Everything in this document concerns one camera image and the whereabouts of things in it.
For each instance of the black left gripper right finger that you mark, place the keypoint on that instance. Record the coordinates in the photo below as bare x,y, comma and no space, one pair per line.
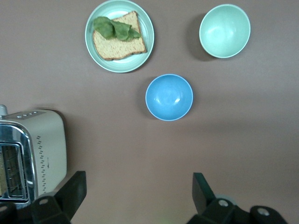
203,198

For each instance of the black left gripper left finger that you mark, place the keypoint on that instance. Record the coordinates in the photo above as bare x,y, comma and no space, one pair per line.
70,193

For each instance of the blue bowl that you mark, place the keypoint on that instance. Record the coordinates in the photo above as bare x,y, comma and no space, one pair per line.
169,98

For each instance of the pale mint green bowl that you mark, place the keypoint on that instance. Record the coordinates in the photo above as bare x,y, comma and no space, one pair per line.
224,31

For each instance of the beige chrome toaster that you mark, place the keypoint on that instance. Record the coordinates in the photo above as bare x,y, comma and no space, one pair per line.
49,140

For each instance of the brown bread slice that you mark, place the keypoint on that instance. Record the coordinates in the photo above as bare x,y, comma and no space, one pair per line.
116,47

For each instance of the green lettuce leaf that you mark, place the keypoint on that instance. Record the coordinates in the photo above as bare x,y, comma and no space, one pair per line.
112,29

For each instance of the pale green plate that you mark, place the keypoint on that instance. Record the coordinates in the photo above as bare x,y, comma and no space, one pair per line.
144,30

